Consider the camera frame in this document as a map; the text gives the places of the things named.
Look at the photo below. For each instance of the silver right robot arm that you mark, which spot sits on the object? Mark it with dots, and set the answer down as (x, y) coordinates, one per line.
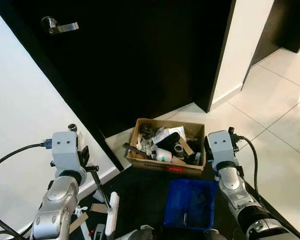
(240, 200)

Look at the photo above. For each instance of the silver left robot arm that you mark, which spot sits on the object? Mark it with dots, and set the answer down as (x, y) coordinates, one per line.
(55, 205)

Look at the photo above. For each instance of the black floor mat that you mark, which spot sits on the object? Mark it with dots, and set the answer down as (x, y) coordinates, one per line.
(145, 200)

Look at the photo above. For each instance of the brown cardboard strip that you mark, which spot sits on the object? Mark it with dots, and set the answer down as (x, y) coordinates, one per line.
(186, 146)

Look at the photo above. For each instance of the crumpled white paper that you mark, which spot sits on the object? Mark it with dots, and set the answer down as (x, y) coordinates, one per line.
(174, 132)

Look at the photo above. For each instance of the black rounded object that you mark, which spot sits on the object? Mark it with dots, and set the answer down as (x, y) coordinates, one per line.
(166, 141)

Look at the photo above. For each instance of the white bottle with green label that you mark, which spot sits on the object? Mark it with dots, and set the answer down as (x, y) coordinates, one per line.
(162, 155)

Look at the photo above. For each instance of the small brown cardboard scrap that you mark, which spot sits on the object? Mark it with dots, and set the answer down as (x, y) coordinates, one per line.
(98, 208)

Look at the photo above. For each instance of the white plastic scrap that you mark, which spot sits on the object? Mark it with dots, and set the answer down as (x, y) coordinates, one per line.
(81, 210)

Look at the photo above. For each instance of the brown cardboard box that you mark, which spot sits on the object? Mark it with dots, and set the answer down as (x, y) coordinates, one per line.
(155, 165)

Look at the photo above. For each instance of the blue plastic dustpan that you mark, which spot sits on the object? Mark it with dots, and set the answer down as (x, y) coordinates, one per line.
(190, 202)

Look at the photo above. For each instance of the long brown cardboard scrap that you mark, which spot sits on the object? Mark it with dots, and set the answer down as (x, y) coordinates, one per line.
(79, 222)

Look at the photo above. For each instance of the grey robot leg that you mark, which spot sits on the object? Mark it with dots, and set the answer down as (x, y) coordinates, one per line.
(135, 233)

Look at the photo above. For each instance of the black wooden door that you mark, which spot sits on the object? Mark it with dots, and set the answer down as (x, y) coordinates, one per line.
(135, 65)

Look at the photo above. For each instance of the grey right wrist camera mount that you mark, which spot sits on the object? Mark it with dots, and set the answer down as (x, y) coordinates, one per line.
(222, 147)

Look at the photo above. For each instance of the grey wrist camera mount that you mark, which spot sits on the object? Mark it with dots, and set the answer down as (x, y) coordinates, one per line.
(222, 147)
(65, 150)

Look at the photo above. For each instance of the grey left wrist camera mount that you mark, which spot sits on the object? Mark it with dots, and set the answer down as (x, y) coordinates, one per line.
(65, 150)

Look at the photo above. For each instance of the dark door frame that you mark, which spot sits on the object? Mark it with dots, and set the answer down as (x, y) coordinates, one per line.
(285, 22)

